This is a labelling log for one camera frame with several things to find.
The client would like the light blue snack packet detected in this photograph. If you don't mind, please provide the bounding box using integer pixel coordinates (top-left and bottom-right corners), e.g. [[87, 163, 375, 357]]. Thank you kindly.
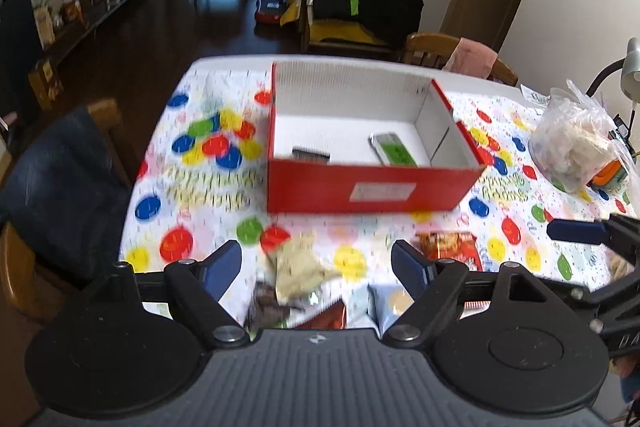
[[367, 283, 417, 334]]

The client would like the grey desk lamp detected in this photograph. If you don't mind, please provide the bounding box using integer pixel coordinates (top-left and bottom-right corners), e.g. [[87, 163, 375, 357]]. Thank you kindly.
[[585, 37, 640, 108]]

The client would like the beige paper bag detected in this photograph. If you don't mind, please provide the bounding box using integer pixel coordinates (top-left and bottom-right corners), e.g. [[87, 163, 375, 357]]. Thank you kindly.
[[32, 4, 57, 48]]

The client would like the small black packet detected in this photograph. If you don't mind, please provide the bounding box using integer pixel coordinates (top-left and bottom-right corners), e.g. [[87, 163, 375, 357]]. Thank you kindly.
[[291, 146, 332, 164]]

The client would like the green snack packet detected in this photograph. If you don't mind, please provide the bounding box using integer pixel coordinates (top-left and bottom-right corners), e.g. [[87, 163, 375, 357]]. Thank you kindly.
[[369, 132, 419, 168]]

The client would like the pink cloth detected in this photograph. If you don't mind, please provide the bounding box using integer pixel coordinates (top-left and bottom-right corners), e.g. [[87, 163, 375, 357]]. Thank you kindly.
[[444, 37, 500, 80]]

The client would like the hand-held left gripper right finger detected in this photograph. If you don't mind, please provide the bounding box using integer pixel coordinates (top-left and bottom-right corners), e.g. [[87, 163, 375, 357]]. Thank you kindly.
[[382, 239, 533, 349]]

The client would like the clear plastic bag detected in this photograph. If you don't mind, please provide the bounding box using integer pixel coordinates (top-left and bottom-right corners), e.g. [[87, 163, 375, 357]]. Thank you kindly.
[[528, 79, 640, 194]]

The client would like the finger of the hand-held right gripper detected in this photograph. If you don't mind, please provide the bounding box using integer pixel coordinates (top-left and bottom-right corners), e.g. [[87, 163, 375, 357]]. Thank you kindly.
[[532, 266, 640, 325], [546, 213, 640, 269]]

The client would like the small red snack packet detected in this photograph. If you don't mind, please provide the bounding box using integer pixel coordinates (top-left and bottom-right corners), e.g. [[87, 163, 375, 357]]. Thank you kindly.
[[295, 299, 349, 331]]

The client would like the wooden bench sofa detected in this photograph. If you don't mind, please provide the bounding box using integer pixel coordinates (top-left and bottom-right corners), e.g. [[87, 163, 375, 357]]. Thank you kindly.
[[299, 0, 408, 56]]

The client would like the red cardboard box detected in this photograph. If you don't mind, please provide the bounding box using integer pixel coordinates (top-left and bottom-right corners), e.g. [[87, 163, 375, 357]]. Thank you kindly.
[[266, 62, 489, 214]]

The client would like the red toy car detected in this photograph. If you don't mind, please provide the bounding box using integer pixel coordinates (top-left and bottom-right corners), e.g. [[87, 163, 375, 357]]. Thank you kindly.
[[254, 0, 292, 26]]

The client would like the wooden chair with cloth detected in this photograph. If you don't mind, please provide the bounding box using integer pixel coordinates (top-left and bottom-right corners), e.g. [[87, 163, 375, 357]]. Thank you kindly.
[[399, 32, 519, 86]]

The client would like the dark chair cushion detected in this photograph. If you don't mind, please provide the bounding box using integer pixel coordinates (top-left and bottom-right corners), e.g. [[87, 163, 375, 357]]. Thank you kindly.
[[0, 107, 135, 285]]

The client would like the beige snack packet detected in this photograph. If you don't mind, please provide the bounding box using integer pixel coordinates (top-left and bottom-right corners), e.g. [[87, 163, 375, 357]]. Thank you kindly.
[[272, 233, 343, 304]]

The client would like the orange plastic toy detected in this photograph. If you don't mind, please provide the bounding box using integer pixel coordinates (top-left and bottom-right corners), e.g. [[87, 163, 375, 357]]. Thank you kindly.
[[589, 158, 628, 188]]

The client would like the brown cookie packet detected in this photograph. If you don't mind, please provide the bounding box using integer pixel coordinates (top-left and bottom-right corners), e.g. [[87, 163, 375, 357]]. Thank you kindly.
[[244, 281, 303, 334]]

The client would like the large red snack packet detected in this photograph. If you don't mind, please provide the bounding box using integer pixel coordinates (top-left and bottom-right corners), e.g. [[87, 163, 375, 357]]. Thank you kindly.
[[416, 231, 484, 273]]

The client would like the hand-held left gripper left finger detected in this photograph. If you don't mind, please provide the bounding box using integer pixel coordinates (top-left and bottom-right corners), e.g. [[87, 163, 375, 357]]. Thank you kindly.
[[112, 239, 251, 352]]

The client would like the yellow paper bag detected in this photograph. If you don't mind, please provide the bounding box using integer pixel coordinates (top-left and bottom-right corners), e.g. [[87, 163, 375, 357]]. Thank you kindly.
[[27, 58, 65, 112]]

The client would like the long dark tv cabinet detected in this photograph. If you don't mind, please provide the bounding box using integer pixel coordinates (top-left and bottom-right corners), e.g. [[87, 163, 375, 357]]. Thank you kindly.
[[42, 0, 151, 68]]

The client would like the black tall cabinet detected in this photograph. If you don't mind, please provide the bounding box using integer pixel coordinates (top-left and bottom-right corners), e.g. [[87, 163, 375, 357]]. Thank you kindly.
[[0, 0, 45, 118]]

